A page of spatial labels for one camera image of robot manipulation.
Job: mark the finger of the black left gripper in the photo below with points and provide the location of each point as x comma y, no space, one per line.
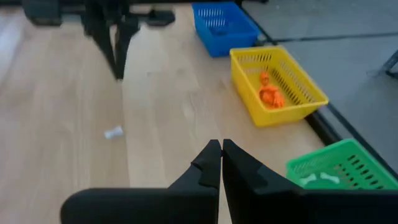
104,46
126,46

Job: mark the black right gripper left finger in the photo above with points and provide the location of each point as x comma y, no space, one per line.
155,205

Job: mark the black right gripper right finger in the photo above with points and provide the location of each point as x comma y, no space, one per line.
311,207

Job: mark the white plastic bone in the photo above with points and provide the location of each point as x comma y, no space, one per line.
113,132
330,178
308,179

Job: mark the green plastic basket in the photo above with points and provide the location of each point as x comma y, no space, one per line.
342,161

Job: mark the orange pumpkin decoration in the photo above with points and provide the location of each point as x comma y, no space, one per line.
264,77
276,102
267,92

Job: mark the yellow plastic basket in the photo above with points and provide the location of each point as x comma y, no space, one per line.
273,118

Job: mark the blue plastic basket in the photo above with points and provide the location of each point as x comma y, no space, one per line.
224,31

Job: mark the grey stand leg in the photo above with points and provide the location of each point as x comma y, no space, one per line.
387,65

